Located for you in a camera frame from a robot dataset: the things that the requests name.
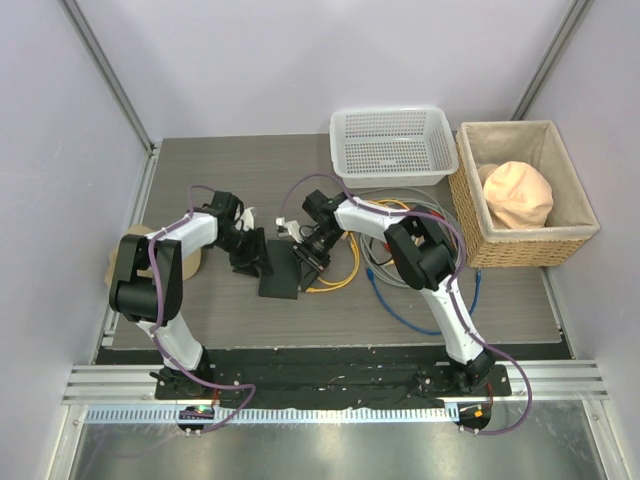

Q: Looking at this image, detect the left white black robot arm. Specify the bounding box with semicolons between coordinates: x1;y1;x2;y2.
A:
109;191;273;399

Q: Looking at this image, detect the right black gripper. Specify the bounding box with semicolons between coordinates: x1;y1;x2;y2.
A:
291;229;343;292

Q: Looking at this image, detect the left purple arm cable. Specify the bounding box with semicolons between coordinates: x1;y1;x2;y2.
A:
147;183;257;435

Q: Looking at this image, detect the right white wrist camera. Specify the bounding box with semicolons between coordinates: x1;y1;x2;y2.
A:
275;217;302;242

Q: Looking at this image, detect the red ethernet cable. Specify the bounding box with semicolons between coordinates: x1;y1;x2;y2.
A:
382;207;459;251

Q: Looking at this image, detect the black network switch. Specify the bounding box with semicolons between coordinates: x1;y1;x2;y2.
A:
258;239;299;300

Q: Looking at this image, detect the grey ethernet cable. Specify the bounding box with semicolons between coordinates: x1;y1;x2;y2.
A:
357;187;466;286

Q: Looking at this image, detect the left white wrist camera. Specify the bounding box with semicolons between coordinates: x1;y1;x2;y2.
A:
236;207;255;232

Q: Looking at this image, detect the aluminium rail frame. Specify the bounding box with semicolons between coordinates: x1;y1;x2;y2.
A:
48;359;639;479

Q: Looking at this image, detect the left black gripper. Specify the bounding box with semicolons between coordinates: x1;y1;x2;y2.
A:
213;227;272;278

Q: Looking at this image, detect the white plastic perforated basket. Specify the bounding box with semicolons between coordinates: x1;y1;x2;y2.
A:
329;106;459;189

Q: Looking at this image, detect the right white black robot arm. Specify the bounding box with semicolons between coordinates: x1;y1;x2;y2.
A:
292;190;495;395

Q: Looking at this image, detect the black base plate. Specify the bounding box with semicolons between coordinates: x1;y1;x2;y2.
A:
97;341;572;401

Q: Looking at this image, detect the peach cloth hat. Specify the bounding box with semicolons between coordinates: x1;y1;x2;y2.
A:
478;161;554;230

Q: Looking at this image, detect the blue ethernet cable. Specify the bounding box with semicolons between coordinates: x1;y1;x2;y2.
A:
365;267;484;335

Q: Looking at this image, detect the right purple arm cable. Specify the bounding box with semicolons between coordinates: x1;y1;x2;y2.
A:
279;173;534;437

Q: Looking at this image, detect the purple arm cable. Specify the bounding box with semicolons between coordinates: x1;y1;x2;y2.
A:
279;173;534;437
147;183;257;435

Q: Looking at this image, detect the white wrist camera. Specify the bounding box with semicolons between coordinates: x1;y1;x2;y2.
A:
275;217;302;242
236;207;255;232

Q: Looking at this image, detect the wicker basket with liner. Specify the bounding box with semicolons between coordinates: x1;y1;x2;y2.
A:
449;120;600;268

